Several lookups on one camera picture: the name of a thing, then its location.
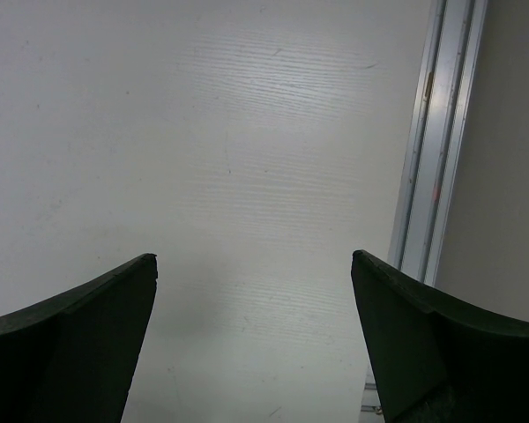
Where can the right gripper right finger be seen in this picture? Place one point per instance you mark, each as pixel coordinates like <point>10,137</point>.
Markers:
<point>436,358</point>

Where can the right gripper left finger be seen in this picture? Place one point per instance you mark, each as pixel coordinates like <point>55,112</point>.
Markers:
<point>72,357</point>

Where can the aluminium table edge rail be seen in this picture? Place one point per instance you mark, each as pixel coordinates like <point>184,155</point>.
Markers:
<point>435,137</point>

